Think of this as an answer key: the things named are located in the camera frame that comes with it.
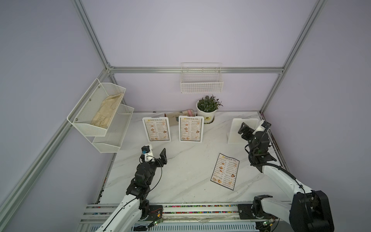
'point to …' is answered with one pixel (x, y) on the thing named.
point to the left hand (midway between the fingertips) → (158, 151)
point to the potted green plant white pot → (207, 108)
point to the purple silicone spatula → (190, 113)
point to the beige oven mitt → (184, 112)
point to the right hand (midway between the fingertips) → (249, 128)
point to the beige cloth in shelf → (103, 116)
